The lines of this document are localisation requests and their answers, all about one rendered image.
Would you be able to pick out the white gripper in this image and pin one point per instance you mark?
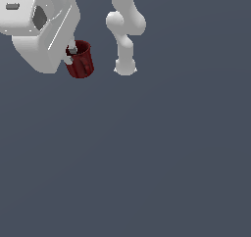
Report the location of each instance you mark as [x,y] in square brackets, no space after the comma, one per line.
[42,53]

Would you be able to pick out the dark red ribbed cup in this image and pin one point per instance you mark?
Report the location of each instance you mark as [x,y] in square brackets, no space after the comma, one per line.
[81,63]

